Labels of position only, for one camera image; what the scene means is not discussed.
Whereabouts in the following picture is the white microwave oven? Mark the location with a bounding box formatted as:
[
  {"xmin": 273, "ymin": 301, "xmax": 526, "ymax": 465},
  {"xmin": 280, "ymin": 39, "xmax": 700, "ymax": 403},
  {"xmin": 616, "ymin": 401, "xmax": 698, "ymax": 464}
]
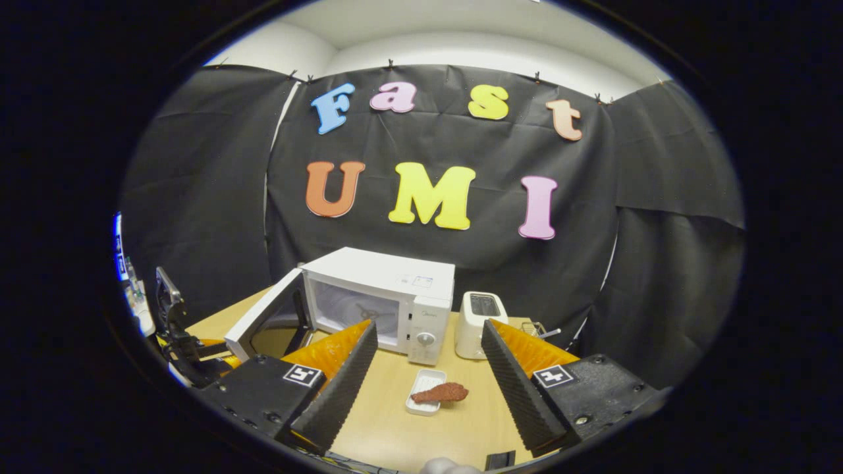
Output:
[{"xmin": 224, "ymin": 247, "xmax": 456, "ymax": 367}]

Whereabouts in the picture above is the black backdrop cloth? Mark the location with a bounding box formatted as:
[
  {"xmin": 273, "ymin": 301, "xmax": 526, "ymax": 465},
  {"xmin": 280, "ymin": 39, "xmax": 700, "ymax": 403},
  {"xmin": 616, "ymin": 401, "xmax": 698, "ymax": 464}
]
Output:
[{"xmin": 119, "ymin": 64, "xmax": 746, "ymax": 389}]

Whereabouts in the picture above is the white toaster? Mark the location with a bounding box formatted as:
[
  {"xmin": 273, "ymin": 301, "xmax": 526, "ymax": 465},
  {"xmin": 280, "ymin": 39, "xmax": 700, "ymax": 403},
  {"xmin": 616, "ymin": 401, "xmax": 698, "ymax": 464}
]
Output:
[{"xmin": 454, "ymin": 291, "xmax": 509, "ymax": 360}]

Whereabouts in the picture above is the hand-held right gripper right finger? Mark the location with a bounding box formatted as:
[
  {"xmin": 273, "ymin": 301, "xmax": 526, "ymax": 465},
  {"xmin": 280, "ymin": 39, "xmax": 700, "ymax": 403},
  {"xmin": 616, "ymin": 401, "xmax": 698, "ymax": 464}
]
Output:
[{"xmin": 481, "ymin": 319, "xmax": 666, "ymax": 458}]

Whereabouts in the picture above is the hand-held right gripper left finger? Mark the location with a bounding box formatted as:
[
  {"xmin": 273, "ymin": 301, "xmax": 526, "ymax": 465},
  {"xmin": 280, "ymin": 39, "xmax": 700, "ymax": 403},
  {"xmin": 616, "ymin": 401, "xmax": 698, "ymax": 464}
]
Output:
[{"xmin": 196, "ymin": 319, "xmax": 379, "ymax": 456}]

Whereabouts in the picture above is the white divided bean tray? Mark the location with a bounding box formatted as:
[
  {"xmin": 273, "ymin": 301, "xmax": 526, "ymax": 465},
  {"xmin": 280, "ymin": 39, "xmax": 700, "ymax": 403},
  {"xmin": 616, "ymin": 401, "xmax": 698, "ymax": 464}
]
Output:
[{"xmin": 132, "ymin": 293, "xmax": 156, "ymax": 338}]

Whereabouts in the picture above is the brown meat slice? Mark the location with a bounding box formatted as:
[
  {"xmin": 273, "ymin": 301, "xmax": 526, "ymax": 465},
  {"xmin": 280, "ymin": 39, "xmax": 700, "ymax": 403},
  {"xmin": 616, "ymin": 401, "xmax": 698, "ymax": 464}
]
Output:
[{"xmin": 410, "ymin": 382, "xmax": 470, "ymax": 404}]

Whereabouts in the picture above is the white rectangular dish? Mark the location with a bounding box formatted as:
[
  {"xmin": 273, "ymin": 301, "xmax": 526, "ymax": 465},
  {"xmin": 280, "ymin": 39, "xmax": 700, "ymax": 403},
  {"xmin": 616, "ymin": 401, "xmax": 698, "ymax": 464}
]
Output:
[{"xmin": 405, "ymin": 369, "xmax": 448, "ymax": 417}]

